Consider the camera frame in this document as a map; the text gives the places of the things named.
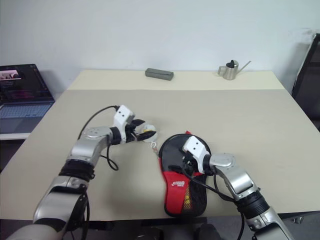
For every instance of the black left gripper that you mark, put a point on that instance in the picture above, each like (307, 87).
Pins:
(130, 135)

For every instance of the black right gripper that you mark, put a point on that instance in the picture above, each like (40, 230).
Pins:
(189, 162)

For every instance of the black and red paddle case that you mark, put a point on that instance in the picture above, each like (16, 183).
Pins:
(175, 186)

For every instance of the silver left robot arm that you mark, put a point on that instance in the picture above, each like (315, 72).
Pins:
(85, 147)

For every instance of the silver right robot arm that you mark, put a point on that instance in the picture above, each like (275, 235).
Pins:
(240, 180)

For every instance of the grey rectangular box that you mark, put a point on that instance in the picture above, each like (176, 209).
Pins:
(158, 74)

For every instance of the small metal watering can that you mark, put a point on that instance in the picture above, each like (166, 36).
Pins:
(231, 72)

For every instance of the open blue laptop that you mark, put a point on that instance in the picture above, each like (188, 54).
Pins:
(25, 110)

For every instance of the white side desk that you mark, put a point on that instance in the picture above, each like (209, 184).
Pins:
(12, 136)

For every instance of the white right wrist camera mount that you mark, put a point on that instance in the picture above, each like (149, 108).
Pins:
(196, 146)

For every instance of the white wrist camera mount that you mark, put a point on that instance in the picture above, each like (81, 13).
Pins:
(122, 115)
(196, 146)

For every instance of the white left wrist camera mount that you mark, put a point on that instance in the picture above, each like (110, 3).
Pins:
(122, 115)

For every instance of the black table frame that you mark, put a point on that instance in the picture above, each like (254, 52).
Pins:
(140, 223)

